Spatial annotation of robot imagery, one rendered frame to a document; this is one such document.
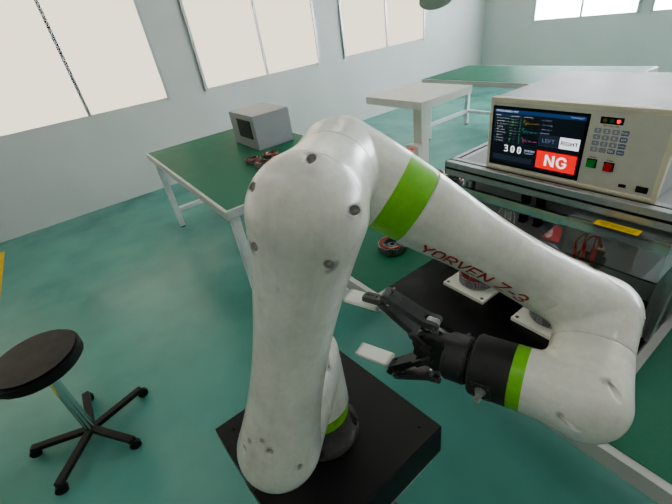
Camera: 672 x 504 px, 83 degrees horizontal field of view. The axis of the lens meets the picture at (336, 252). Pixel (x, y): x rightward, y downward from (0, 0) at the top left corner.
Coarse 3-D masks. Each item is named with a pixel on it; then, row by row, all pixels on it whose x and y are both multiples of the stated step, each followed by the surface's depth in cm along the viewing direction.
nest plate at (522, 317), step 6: (516, 312) 109; (522, 312) 109; (528, 312) 109; (516, 318) 107; (522, 318) 107; (528, 318) 107; (522, 324) 106; (528, 324) 105; (534, 324) 105; (534, 330) 103; (540, 330) 102; (546, 330) 102; (546, 336) 101
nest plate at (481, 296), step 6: (456, 276) 127; (444, 282) 125; (450, 282) 125; (456, 282) 124; (456, 288) 122; (462, 288) 121; (468, 288) 121; (492, 288) 119; (468, 294) 118; (474, 294) 118; (480, 294) 118; (486, 294) 117; (492, 294) 117; (474, 300) 117; (480, 300) 115; (486, 300) 116
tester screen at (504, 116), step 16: (496, 112) 107; (512, 112) 104; (528, 112) 100; (496, 128) 110; (512, 128) 106; (528, 128) 102; (544, 128) 99; (560, 128) 96; (576, 128) 93; (496, 144) 112; (512, 144) 108; (528, 144) 104; (496, 160) 114
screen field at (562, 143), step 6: (540, 138) 101; (546, 138) 99; (552, 138) 98; (558, 138) 97; (564, 138) 96; (540, 144) 101; (546, 144) 100; (552, 144) 99; (558, 144) 98; (564, 144) 96; (570, 144) 95; (576, 144) 94; (570, 150) 96; (576, 150) 95
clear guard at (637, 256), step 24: (576, 216) 96; (600, 216) 94; (552, 240) 88; (576, 240) 87; (600, 240) 86; (624, 240) 84; (648, 240) 83; (600, 264) 79; (624, 264) 78; (648, 264) 77; (648, 288) 72
